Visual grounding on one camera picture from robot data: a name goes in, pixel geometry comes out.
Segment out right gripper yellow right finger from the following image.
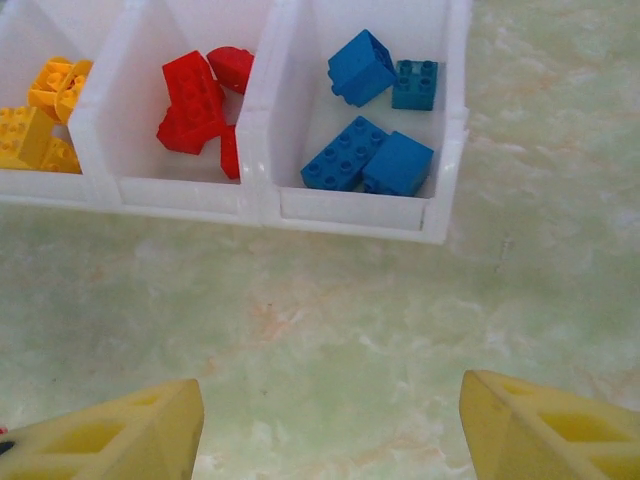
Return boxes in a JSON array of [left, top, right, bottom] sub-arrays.
[[459, 369, 640, 480]]

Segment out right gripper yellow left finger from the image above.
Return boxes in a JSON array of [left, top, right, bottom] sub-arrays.
[[0, 378, 205, 480]]

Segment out yellow lego brick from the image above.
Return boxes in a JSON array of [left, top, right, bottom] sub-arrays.
[[39, 137, 83, 175], [0, 105, 55, 171]]

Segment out red long lego brick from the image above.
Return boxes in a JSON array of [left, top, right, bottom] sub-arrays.
[[217, 123, 242, 180], [155, 49, 227, 156]]

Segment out blue long lego brick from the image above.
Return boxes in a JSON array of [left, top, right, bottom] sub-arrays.
[[299, 115, 391, 192]]

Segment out yellow round lego piece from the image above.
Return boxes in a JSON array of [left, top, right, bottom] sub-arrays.
[[27, 56, 95, 125]]

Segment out red arched lego brick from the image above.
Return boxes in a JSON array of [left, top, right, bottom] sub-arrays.
[[206, 45, 256, 96]]

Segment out white plastic bin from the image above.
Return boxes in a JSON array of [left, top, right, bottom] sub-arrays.
[[67, 0, 281, 226], [0, 0, 124, 206], [239, 0, 471, 246]]

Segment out small blue lego brick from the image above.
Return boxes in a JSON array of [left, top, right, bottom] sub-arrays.
[[391, 58, 440, 112]]

